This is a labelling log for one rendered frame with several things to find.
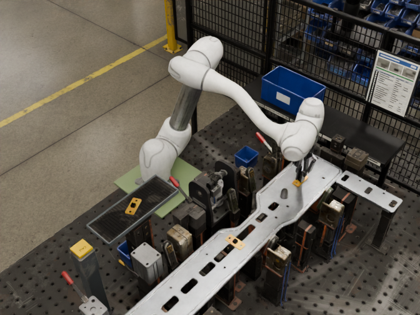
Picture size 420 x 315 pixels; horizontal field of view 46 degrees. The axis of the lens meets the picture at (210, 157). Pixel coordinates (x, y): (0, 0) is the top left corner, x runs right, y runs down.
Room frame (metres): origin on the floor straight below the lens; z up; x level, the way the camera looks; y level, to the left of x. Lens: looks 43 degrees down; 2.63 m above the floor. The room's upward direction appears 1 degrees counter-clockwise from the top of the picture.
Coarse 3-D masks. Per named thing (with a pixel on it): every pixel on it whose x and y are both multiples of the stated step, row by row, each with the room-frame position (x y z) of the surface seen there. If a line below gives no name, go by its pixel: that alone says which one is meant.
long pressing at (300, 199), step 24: (288, 168) 1.65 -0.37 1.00; (312, 168) 1.65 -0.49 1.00; (336, 168) 1.65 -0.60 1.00; (264, 192) 1.50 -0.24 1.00; (288, 192) 1.50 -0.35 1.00; (312, 192) 1.50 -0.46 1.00; (288, 216) 1.36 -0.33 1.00; (216, 240) 1.24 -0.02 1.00; (264, 240) 1.24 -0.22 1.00; (192, 264) 1.12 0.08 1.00; (216, 264) 1.12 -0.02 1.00; (240, 264) 1.12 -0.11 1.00; (168, 288) 1.02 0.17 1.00; (192, 288) 1.02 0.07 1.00; (216, 288) 1.02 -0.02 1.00; (144, 312) 0.92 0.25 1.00; (168, 312) 0.92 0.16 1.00; (192, 312) 0.92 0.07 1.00
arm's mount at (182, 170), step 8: (176, 160) 2.04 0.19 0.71; (136, 168) 1.97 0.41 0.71; (176, 168) 1.97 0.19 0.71; (184, 168) 1.97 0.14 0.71; (192, 168) 1.97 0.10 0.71; (128, 176) 1.91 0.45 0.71; (136, 176) 1.91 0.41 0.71; (176, 176) 1.90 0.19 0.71; (184, 176) 1.90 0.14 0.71; (192, 176) 1.90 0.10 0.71; (120, 184) 1.85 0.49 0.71; (128, 184) 1.85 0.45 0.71; (136, 184) 1.85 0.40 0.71; (184, 184) 1.84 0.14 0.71; (128, 192) 1.79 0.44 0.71; (176, 200) 1.73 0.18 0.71; (184, 200) 1.73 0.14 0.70; (160, 208) 1.67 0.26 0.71; (168, 208) 1.67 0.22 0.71; (160, 216) 1.62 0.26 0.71
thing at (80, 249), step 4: (76, 244) 1.11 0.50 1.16; (80, 244) 1.11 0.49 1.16; (84, 244) 1.11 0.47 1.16; (88, 244) 1.11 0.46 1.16; (72, 248) 1.10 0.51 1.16; (76, 248) 1.10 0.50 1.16; (80, 248) 1.09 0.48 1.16; (84, 248) 1.09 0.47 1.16; (88, 248) 1.09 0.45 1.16; (76, 252) 1.08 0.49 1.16; (80, 252) 1.08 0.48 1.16; (84, 252) 1.07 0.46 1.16; (80, 256) 1.06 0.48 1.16
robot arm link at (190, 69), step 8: (184, 56) 1.85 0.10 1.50; (192, 56) 1.84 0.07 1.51; (200, 56) 1.84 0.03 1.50; (176, 64) 1.80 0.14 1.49; (184, 64) 1.79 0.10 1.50; (192, 64) 1.79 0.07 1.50; (200, 64) 1.80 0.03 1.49; (208, 64) 1.84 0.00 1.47; (176, 72) 1.78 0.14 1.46; (184, 72) 1.76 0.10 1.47; (192, 72) 1.76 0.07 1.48; (200, 72) 1.75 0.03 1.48; (184, 80) 1.76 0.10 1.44; (192, 80) 1.74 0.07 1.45; (200, 80) 1.73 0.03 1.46; (200, 88) 1.73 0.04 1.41
